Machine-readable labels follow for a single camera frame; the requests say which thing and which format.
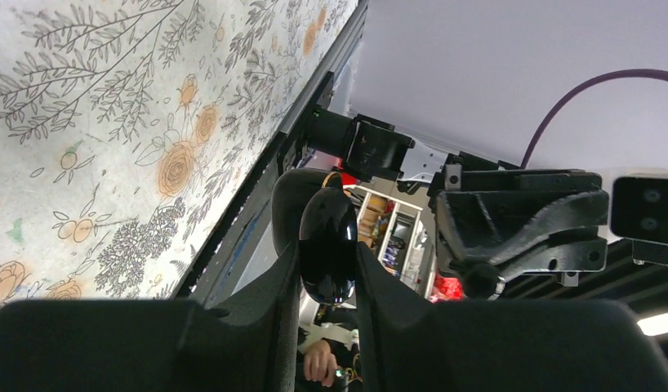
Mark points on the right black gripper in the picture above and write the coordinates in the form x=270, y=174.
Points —
x=518, y=221

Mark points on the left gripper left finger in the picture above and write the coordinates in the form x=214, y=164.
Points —
x=245, y=343

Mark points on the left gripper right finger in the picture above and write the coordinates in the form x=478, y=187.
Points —
x=411, y=344

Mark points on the black oval case lid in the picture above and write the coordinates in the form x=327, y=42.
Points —
x=328, y=238

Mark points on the black earbud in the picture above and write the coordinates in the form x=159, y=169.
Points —
x=482, y=282

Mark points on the black earbud charging case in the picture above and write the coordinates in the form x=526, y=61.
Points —
x=291, y=193

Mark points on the floral patterned table mat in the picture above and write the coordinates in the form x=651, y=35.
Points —
x=126, y=128

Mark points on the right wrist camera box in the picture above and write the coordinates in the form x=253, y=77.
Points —
x=639, y=213

